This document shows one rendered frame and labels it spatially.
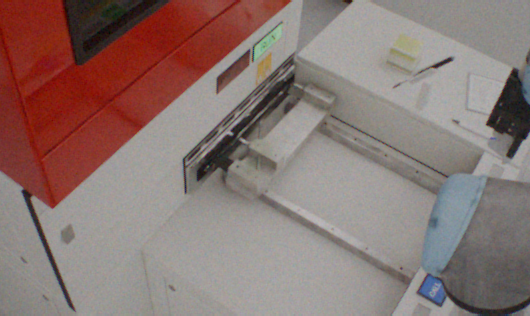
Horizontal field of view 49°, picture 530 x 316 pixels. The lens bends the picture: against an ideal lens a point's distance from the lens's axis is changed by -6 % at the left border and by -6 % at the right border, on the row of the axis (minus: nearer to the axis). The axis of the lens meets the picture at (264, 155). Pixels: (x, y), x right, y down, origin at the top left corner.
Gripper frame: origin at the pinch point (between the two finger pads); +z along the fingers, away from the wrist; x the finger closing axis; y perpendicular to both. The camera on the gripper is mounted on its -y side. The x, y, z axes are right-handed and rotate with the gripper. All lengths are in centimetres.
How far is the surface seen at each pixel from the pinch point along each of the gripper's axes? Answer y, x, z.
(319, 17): 118, -154, 111
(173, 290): 49, 46, 37
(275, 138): 50, 6, 23
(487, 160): 3.8, -12.7, 14.7
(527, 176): -15, -116, 111
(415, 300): 2.9, 30.2, 14.7
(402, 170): 21.2, -7.9, 26.6
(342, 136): 38.6, -8.0, 25.9
